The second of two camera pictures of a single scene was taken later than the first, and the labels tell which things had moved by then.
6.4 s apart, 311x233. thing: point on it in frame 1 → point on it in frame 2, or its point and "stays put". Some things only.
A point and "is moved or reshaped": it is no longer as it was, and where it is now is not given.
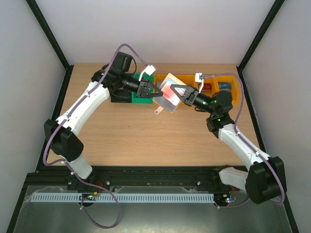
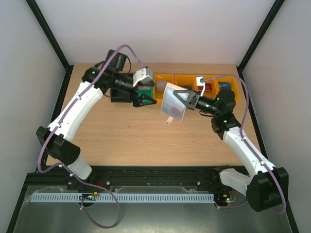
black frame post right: (268, 19) stays put
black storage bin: (121, 95) stays put
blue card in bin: (225, 85) stays put
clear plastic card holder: (169, 101) is moved or reshaped
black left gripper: (144, 88) → (137, 101)
